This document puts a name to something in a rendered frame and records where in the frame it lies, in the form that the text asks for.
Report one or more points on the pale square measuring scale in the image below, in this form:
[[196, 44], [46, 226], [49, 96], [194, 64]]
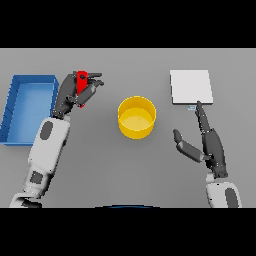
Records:
[[191, 86]]

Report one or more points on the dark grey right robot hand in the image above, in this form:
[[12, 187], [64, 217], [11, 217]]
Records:
[[213, 146]]

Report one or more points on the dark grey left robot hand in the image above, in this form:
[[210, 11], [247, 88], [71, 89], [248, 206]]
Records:
[[65, 94]]

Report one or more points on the yellow bowl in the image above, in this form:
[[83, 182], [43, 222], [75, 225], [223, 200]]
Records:
[[137, 117]]

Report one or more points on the red beaker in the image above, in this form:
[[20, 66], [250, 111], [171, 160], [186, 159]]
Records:
[[81, 83]]

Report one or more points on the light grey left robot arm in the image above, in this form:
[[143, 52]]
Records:
[[46, 146]]

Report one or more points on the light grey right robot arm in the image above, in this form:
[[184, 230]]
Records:
[[222, 193]]

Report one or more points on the blue tray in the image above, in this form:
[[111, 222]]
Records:
[[28, 108]]

